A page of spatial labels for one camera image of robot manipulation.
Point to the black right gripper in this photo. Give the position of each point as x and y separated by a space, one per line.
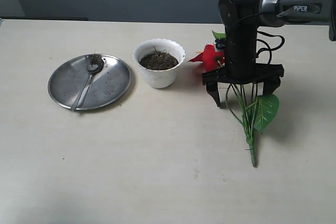
241 66

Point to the red artificial anthurium flower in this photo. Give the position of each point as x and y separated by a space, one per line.
262 109

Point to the steel spork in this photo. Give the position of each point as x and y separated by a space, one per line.
93 66

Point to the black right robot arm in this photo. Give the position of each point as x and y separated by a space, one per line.
241 19

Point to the white plastic flower pot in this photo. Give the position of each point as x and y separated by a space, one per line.
159 59

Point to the round steel plate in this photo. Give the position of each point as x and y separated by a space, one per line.
71 82

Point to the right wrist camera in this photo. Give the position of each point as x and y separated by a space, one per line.
219 44

